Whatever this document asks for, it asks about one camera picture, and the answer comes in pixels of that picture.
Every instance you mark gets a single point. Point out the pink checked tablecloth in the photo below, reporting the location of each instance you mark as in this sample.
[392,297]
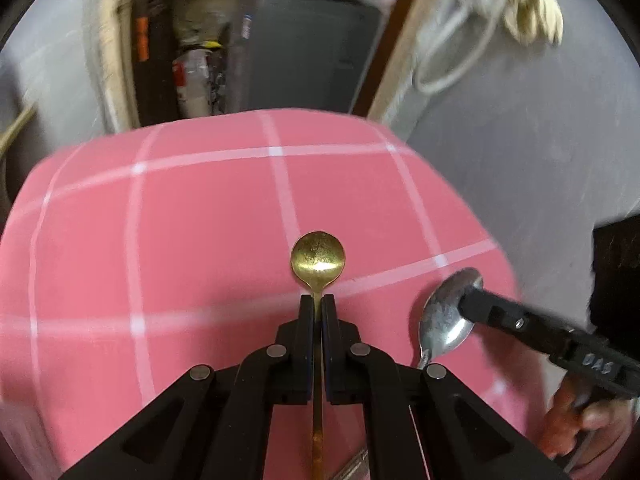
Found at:
[200,240]

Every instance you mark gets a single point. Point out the person's right hand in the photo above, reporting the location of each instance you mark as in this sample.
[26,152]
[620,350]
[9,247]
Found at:
[575,425]

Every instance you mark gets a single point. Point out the grey cabinet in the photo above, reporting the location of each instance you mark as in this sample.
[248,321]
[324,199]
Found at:
[300,50]

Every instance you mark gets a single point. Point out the large silver spoon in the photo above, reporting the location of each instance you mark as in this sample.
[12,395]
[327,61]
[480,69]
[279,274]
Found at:
[440,320]

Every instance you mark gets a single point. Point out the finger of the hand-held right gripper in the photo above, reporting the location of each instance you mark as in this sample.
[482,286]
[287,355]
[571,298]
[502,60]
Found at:
[505,317]

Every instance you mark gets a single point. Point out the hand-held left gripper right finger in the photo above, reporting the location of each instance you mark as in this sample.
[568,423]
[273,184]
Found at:
[331,345]

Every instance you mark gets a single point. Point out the wooden door frame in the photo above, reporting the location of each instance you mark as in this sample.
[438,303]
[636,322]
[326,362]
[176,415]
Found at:
[395,60]

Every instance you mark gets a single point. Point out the orange tag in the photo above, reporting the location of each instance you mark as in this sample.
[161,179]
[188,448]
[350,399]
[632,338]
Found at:
[142,37]

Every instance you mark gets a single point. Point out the silver knife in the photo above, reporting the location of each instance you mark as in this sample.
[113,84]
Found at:
[350,467]

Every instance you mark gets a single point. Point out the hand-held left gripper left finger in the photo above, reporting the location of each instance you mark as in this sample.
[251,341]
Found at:
[306,340]

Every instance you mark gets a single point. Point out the gold spoon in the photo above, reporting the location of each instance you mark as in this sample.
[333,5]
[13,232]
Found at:
[317,260]

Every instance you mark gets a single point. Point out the cream work gloves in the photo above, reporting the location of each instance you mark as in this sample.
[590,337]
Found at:
[535,10]

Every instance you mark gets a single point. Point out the dark wooden cabinet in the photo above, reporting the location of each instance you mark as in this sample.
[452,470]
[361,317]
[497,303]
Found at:
[157,85]

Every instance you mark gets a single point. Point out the white plastic bag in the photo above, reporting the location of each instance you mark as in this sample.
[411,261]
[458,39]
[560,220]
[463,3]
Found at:
[192,85]

